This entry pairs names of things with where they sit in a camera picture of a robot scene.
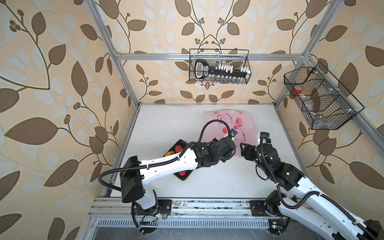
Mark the yellow fake pear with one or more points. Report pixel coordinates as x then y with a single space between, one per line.
170 153

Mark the right black wire basket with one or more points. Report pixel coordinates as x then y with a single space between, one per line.
326 102

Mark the black wire basket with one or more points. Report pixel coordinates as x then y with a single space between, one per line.
235 57
326 102

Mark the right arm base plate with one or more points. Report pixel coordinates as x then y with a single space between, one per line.
260 208

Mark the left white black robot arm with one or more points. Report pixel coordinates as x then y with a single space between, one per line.
133 178

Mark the black tool set in basket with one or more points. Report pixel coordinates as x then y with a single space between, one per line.
203 70

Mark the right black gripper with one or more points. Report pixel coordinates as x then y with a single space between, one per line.
248 149

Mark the red fake strawberry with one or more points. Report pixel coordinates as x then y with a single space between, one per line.
182 173

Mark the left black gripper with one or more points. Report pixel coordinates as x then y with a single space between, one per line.
227 156

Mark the pink plastic bag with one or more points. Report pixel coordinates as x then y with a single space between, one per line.
241 122

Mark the dark square plate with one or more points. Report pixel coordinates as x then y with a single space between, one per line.
188 172

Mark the back black wire basket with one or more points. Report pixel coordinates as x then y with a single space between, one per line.
235 57

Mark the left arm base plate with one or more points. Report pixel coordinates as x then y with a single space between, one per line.
162 207

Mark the aluminium front rail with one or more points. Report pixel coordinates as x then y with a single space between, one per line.
207 208

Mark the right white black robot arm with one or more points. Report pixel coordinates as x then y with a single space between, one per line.
296 197

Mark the red capped item in basket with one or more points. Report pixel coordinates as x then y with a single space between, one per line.
297 90

